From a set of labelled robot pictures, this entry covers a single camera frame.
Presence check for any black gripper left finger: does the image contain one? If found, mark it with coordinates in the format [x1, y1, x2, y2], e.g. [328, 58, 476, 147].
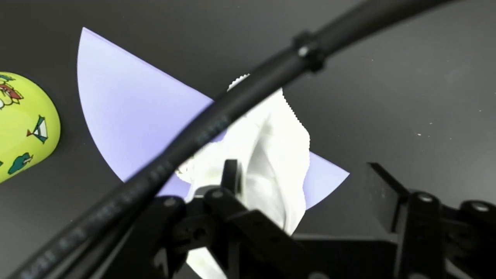
[147, 158, 313, 279]

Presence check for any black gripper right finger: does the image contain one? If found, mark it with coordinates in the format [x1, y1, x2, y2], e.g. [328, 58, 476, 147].
[367, 161, 496, 279]

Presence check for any white cloth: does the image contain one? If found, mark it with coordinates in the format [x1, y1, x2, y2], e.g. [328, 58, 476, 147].
[175, 72, 313, 279]

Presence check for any lavender semicircle plate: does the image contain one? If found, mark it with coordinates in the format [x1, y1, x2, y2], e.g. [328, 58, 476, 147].
[76, 26, 352, 210]

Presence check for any green printed mug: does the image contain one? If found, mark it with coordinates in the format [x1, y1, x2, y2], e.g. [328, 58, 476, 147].
[0, 69, 63, 186]

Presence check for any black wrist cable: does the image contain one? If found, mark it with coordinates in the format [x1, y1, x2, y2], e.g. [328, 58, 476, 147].
[8, 0, 457, 279]

